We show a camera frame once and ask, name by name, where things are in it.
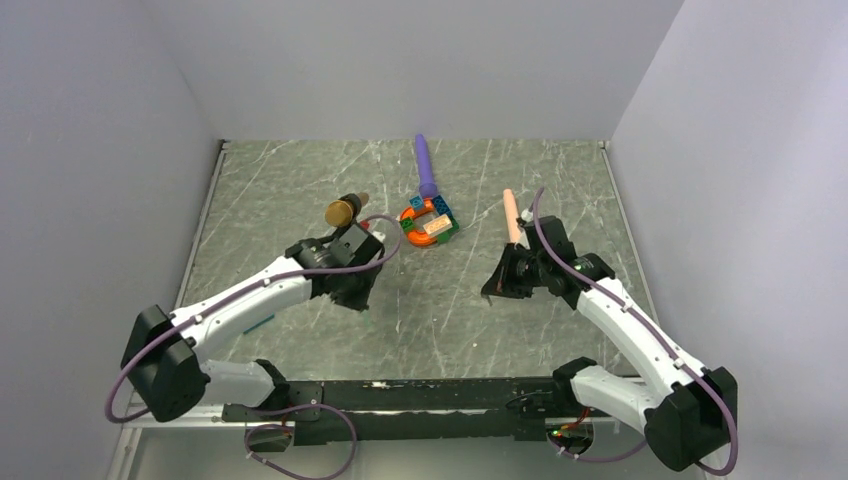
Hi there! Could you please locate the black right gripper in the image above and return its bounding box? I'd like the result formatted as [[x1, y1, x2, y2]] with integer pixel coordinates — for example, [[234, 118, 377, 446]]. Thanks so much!
[[482, 242, 550, 299]]

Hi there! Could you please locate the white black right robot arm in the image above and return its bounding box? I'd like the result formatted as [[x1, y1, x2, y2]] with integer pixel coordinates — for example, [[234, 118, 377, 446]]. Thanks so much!
[[481, 212, 738, 471]]

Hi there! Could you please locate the beige wooden pestle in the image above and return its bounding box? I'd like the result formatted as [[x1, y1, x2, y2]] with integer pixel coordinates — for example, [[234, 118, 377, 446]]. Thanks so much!
[[502, 189, 523, 245]]

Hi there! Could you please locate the gold microphone on black stand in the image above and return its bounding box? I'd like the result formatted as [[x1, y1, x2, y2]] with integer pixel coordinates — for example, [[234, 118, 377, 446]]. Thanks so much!
[[324, 192, 370, 228]]

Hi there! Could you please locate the teal wooden block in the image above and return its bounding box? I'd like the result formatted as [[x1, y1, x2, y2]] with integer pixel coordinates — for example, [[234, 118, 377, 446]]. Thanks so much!
[[243, 315, 275, 335]]

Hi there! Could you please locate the purple cylinder toy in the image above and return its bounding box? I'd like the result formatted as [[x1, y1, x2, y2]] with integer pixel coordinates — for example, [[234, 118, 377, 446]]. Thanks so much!
[[414, 134, 439, 198]]

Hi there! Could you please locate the colourful toy block ring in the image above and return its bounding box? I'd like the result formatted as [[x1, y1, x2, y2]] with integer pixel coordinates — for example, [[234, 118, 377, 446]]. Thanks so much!
[[398, 193, 461, 249]]

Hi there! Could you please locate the black table front rail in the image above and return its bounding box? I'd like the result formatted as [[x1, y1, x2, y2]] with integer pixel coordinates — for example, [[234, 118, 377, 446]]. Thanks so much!
[[221, 377, 600, 446]]

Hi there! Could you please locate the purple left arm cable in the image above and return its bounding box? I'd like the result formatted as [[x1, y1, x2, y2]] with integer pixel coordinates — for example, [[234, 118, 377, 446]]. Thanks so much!
[[104, 213, 404, 425]]

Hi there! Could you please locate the aluminium frame rail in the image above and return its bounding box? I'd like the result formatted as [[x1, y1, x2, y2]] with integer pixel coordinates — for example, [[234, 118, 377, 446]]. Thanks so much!
[[105, 390, 266, 478]]

